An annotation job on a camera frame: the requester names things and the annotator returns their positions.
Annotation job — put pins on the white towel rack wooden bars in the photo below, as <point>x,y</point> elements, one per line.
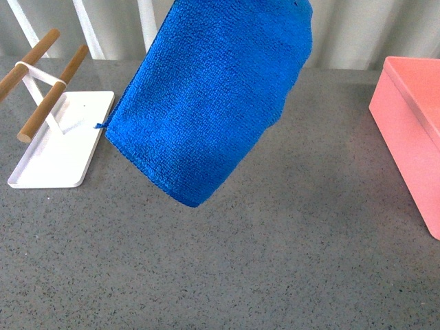
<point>61,133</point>

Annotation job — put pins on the pink box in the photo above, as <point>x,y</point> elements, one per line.
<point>405,107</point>

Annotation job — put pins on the blue microfiber cloth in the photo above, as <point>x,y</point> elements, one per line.
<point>214,79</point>

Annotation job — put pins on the white pleated curtain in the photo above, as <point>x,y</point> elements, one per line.
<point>346,34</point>

